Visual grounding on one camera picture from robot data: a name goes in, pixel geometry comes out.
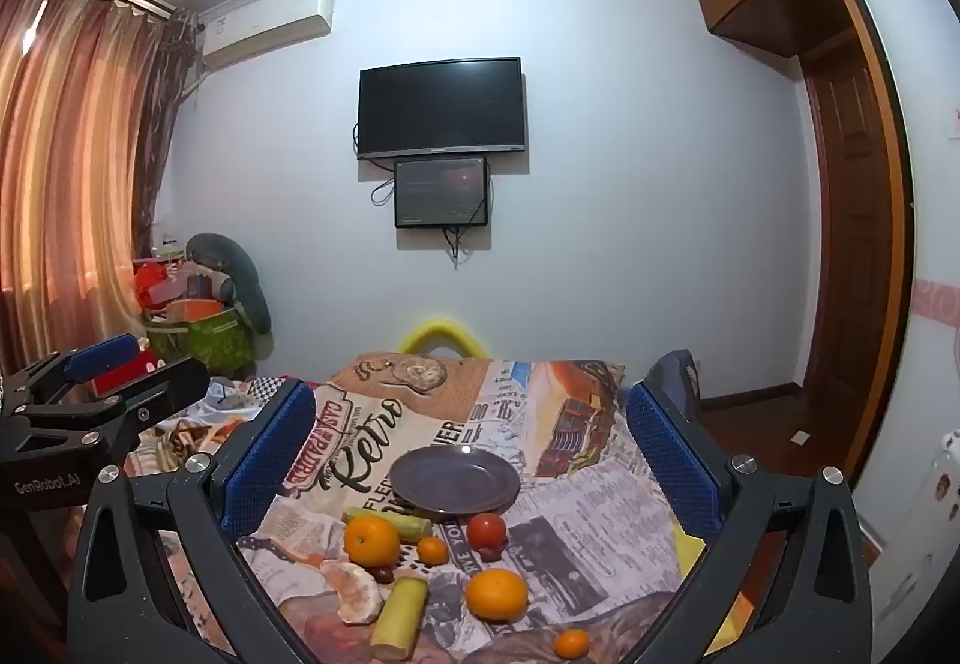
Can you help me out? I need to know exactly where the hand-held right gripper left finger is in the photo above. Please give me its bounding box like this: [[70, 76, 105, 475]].
[[66, 379, 317, 664]]

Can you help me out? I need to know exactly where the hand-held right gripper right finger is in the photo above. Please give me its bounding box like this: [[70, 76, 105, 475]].
[[625, 377, 875, 664]]

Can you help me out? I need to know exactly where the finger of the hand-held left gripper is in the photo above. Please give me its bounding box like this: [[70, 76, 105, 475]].
[[15, 356, 212, 453], [0, 332, 149, 411]]

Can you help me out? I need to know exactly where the large orange with sticker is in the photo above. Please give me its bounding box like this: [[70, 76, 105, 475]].
[[343, 515, 401, 568]]

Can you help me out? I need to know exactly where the short sugarcane piece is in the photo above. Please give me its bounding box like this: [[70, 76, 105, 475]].
[[343, 508, 434, 545]]

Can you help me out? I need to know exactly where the dark grey round plate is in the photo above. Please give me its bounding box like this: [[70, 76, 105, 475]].
[[389, 446, 521, 516]]

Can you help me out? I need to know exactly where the red tomato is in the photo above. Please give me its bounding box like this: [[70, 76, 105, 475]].
[[467, 512, 508, 551]]

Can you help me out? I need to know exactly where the thick sugarcane piece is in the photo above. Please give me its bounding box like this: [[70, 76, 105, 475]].
[[370, 577, 430, 661]]

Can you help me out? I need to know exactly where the red box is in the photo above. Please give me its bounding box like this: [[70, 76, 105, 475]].
[[133, 261, 188, 313]]

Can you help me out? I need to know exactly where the printed tablecloth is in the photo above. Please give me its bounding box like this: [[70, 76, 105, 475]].
[[124, 355, 743, 664]]

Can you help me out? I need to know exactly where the orange striped curtain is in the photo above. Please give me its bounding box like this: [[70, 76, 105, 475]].
[[0, 0, 200, 372]]

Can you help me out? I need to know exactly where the brown wooden door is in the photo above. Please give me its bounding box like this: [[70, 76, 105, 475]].
[[796, 19, 905, 414]]

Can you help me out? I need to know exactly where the white air conditioner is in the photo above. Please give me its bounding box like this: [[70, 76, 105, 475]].
[[196, 0, 334, 67]]

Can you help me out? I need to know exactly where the yellow foam ring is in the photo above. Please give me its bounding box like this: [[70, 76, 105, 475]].
[[397, 317, 488, 359]]

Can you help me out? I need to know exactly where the small wall-mounted monitor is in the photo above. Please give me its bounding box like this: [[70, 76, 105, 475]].
[[394, 155, 491, 229]]

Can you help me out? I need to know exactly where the wall-mounted black television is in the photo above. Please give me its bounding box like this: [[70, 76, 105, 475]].
[[358, 57, 525, 161]]

